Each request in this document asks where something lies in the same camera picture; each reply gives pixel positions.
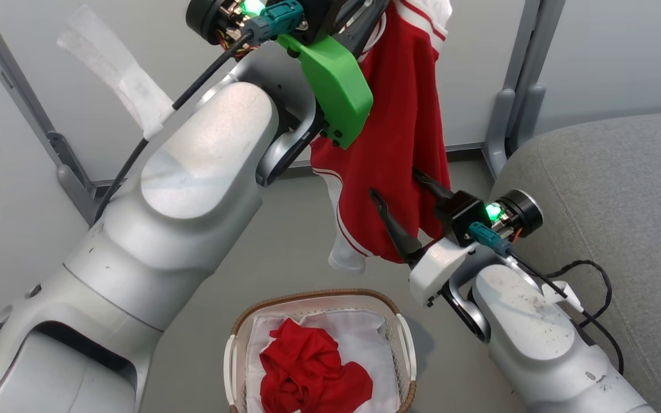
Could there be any white laundry basket brown rim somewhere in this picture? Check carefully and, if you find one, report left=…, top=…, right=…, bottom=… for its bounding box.
left=223, top=289, right=418, bottom=413

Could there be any small white tape tag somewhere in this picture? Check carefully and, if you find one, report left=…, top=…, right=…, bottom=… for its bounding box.
left=542, top=280, right=585, bottom=313

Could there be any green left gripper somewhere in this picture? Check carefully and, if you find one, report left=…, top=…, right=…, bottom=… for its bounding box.
left=186, top=0, right=393, bottom=150

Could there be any white cloth basket liner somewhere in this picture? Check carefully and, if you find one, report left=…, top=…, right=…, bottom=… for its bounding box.
left=246, top=309, right=403, bottom=413

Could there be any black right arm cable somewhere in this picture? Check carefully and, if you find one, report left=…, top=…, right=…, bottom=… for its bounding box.
left=468, top=223, right=625, bottom=375

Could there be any red jersey with white stripes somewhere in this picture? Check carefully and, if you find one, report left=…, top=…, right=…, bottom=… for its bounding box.
left=309, top=0, right=453, bottom=273

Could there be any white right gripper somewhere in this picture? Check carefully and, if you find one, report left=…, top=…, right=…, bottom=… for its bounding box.
left=370, top=167, right=543, bottom=307

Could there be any plain red cloth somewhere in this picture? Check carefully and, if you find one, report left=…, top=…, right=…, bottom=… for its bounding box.
left=259, top=318, right=374, bottom=413

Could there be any large white tape tag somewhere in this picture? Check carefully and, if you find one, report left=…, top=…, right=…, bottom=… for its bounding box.
left=57, top=5, right=175, bottom=139

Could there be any grey fabric sofa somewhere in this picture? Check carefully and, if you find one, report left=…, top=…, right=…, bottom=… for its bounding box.
left=490, top=111, right=661, bottom=413

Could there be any grey partition post with foot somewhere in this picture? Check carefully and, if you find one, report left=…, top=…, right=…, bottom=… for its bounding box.
left=0, top=0, right=104, bottom=225

